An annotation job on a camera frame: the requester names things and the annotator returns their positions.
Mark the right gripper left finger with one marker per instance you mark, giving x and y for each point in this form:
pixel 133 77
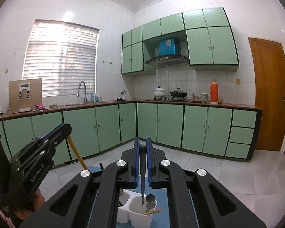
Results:
pixel 90 199

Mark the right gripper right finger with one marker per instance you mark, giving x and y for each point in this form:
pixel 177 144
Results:
pixel 196 198

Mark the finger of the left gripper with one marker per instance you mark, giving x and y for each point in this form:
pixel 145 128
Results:
pixel 56 133
pixel 51 144

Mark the light wooden chopstick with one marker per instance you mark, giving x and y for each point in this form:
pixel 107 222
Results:
pixel 76 152

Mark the black plastic spoon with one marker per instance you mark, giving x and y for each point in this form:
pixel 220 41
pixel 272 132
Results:
pixel 121 192

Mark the light bamboo chopstick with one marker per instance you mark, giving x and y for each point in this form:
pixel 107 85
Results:
pixel 154 211

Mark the small plain silver spoon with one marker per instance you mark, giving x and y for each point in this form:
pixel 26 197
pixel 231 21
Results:
pixel 150 202

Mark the long black chopstick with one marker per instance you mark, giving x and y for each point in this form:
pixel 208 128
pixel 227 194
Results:
pixel 142 160

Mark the green lower kitchen cabinets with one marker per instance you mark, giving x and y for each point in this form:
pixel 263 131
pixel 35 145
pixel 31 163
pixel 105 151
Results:
pixel 222 131

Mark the green kitchen cabinets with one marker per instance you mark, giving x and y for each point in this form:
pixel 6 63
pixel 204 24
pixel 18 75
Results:
pixel 222 131
pixel 205 37

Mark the green upper kitchen cabinets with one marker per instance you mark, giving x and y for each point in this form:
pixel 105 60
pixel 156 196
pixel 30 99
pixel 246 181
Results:
pixel 205 37

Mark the person's left hand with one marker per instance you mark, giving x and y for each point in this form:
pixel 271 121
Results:
pixel 27 206

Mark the pink cloth on counter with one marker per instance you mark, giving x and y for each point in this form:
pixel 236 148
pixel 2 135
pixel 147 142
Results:
pixel 40 107

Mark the white two-compartment utensil holder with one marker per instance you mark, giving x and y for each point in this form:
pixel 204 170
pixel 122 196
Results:
pixel 133 210

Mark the cardboard box with label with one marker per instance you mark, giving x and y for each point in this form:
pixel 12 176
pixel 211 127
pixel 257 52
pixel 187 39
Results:
pixel 24 95

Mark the white window blinds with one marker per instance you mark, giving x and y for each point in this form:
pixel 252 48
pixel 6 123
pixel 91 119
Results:
pixel 63 55

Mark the small glass jar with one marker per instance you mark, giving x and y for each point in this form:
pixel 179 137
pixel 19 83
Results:
pixel 220 100

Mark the patterned ceramic jar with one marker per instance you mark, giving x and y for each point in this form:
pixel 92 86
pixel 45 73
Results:
pixel 189 97
pixel 204 97

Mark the black wok with lid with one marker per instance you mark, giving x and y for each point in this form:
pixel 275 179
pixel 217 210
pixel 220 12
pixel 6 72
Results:
pixel 178 94

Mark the white enamel pot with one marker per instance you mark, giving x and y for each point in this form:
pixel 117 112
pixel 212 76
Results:
pixel 159 93

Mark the orange thermos flask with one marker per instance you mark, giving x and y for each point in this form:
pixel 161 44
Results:
pixel 214 92

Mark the black range hood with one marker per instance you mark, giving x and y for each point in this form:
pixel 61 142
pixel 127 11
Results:
pixel 167 60

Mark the brown wooden door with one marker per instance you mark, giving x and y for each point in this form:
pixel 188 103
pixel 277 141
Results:
pixel 269 68

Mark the blue box on hood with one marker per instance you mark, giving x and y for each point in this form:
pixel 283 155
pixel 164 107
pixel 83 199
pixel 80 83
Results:
pixel 169 47

